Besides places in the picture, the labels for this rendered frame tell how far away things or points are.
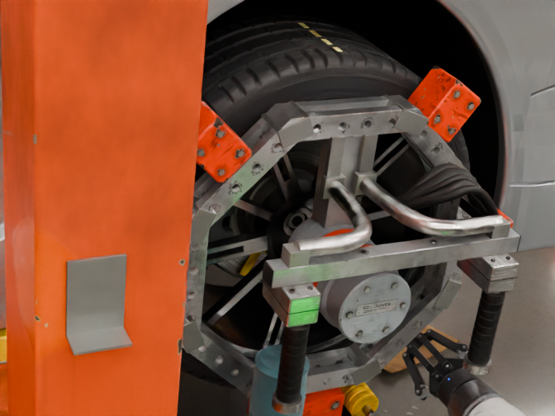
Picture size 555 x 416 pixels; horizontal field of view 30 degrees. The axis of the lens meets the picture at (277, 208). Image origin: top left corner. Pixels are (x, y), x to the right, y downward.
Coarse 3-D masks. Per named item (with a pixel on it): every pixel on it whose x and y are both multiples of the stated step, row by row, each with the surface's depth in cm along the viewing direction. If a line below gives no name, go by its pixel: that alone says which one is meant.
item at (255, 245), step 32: (288, 160) 172; (384, 160) 181; (416, 160) 184; (288, 192) 175; (256, 224) 180; (384, 224) 201; (224, 256) 176; (224, 288) 205; (256, 288) 207; (224, 320) 191; (256, 320) 196; (320, 320) 197; (256, 352) 186
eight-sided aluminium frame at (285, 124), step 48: (384, 96) 168; (288, 144) 157; (432, 144) 169; (240, 192) 158; (192, 240) 158; (192, 288) 163; (432, 288) 188; (192, 336) 167; (240, 384) 176; (336, 384) 186
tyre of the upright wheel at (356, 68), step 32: (224, 32) 175; (256, 32) 173; (288, 32) 173; (320, 32) 175; (352, 32) 185; (224, 64) 167; (256, 64) 163; (288, 64) 162; (320, 64) 163; (352, 64) 166; (384, 64) 169; (224, 96) 160; (256, 96) 161; (288, 96) 163; (320, 96) 166; (352, 96) 168; (224, 384) 187
